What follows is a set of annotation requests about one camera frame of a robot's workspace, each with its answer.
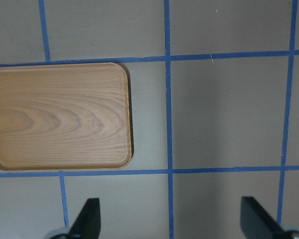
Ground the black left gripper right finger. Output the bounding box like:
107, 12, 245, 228
240, 196, 292, 239

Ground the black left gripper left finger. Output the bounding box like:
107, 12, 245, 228
69, 198, 101, 239

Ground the wooden tray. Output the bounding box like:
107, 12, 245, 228
0, 63, 134, 171

